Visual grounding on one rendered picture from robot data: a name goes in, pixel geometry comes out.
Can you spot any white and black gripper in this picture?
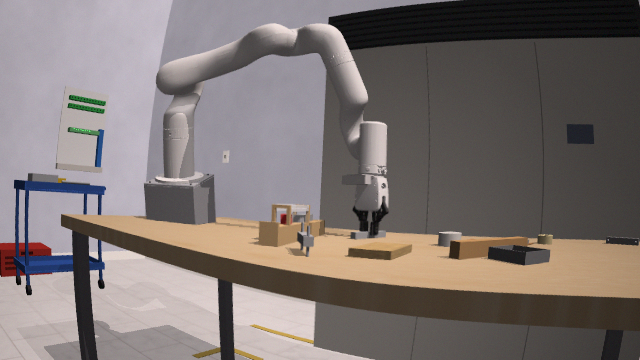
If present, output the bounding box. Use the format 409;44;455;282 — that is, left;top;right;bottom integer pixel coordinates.
353;176;389;235

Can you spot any black shallow tray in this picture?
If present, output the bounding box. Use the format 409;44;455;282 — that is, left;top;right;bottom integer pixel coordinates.
488;245;550;265

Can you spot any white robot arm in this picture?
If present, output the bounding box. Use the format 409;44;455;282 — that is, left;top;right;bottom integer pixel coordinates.
155;24;387;184

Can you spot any beige roll of tape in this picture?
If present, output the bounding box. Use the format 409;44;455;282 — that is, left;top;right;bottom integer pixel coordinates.
537;235;553;244

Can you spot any long brown wooden beam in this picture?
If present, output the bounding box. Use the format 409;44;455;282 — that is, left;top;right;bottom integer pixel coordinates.
449;237;528;260

